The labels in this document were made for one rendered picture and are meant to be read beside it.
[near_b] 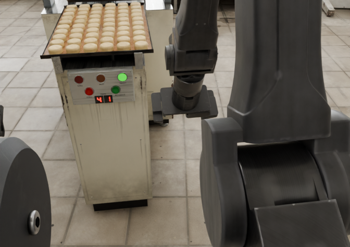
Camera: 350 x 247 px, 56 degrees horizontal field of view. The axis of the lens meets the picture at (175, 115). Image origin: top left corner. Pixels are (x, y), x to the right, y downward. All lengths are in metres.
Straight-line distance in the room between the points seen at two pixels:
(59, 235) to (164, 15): 1.28
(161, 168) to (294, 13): 1.84
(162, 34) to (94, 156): 0.84
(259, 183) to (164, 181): 1.72
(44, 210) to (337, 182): 0.18
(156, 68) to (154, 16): 0.32
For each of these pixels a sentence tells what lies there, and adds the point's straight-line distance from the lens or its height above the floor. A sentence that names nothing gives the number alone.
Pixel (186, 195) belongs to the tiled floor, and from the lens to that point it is 1.87.
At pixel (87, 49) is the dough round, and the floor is 0.92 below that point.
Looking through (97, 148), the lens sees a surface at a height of 0.45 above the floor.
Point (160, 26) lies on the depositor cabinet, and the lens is 1.96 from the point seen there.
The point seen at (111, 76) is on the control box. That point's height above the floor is 0.82.
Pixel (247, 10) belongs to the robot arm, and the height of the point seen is 1.33.
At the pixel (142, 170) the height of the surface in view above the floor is 0.29.
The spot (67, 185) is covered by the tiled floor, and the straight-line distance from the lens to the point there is 2.02.
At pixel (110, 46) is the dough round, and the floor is 0.92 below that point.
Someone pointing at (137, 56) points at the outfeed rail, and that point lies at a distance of 1.22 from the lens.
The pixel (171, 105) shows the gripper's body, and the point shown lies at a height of 1.02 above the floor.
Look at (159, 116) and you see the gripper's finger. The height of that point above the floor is 0.99.
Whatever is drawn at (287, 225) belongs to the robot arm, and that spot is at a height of 1.23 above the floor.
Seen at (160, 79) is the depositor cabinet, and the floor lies 0.40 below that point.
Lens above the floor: 1.40
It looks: 35 degrees down
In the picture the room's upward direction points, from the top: straight up
